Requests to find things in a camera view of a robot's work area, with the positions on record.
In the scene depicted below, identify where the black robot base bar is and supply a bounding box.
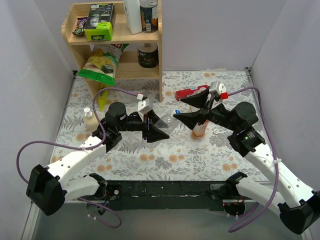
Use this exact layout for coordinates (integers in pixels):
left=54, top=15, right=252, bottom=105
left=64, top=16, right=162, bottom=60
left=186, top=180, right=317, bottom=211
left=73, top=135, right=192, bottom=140
left=77, top=172, right=247, bottom=212

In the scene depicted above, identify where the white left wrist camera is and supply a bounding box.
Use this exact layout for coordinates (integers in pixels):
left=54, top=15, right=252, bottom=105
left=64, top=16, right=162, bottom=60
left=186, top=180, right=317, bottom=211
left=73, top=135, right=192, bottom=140
left=136, top=93, right=153, bottom=121

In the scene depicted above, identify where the green cassava chips bag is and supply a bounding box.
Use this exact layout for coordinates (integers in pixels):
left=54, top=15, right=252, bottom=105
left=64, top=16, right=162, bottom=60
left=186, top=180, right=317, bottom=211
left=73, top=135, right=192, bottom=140
left=78, top=43, right=129, bottom=87

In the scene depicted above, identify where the beige soap pump bottle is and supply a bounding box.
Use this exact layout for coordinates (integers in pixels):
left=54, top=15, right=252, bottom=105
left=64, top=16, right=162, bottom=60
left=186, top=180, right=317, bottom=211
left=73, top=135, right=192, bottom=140
left=83, top=107, right=99, bottom=133

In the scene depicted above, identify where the wooden shelf unit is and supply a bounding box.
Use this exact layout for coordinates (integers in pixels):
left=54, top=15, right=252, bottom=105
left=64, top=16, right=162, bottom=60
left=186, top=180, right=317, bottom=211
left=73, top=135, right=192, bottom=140
left=61, top=0, right=164, bottom=106

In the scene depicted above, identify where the clear plastic bottle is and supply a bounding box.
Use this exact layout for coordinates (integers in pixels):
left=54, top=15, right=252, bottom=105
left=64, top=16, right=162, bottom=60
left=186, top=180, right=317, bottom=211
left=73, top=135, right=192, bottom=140
left=189, top=106, right=199, bottom=113

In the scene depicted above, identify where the aluminium table edge rail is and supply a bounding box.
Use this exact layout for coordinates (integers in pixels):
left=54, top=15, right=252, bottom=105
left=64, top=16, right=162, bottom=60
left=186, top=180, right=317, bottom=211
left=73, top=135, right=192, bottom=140
left=21, top=189, right=83, bottom=240

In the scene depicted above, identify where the red toothpaste box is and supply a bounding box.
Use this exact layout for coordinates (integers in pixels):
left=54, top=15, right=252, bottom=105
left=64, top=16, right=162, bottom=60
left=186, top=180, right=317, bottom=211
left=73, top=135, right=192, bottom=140
left=175, top=84, right=209, bottom=101

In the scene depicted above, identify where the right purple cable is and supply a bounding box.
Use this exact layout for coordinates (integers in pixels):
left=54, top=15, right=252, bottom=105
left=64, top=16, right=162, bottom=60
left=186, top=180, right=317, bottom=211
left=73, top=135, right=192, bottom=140
left=227, top=86, right=280, bottom=233

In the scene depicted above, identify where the tin can orange label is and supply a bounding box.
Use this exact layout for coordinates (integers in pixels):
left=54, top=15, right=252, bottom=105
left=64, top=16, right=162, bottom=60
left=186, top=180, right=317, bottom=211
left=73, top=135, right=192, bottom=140
left=139, top=0, right=158, bottom=33

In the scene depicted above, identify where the purple candy packet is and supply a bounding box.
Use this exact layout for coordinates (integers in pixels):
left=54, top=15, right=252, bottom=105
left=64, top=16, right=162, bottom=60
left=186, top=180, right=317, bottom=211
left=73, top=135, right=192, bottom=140
left=72, top=17, right=88, bottom=37

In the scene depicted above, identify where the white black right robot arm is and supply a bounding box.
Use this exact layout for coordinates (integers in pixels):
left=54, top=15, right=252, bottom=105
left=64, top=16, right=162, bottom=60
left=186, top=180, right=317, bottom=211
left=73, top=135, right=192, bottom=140
left=175, top=87, right=320, bottom=235

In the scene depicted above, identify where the small clear water bottle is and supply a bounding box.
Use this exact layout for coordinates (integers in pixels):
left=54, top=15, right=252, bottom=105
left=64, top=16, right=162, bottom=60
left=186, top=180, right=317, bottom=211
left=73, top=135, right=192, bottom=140
left=155, top=114, right=179, bottom=136

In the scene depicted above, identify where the white carton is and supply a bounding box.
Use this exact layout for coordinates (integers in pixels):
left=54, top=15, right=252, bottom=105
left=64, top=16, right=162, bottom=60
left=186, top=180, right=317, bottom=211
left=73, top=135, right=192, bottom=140
left=123, top=0, right=142, bottom=35

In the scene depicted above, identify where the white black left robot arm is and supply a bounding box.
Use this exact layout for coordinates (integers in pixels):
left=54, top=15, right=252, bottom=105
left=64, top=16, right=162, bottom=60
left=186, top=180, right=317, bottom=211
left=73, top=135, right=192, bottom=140
left=26, top=100, right=169, bottom=216

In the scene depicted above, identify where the yellow green snack packet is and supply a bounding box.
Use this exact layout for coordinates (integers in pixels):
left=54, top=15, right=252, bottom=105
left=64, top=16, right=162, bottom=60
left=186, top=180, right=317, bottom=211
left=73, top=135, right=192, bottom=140
left=98, top=90, right=109, bottom=111

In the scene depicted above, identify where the orange juice bottle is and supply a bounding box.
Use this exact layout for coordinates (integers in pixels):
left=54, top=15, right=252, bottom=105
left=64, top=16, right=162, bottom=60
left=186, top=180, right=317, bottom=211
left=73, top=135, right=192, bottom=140
left=192, top=120, right=209, bottom=138

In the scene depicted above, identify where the black label jar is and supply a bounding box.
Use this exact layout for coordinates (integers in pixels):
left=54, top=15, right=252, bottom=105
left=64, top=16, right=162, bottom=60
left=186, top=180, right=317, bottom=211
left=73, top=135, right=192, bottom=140
left=137, top=42, right=159, bottom=68

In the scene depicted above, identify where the green black box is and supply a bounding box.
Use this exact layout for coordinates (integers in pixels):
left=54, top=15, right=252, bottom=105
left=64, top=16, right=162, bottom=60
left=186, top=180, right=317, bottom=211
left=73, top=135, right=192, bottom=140
left=84, top=3, right=116, bottom=42

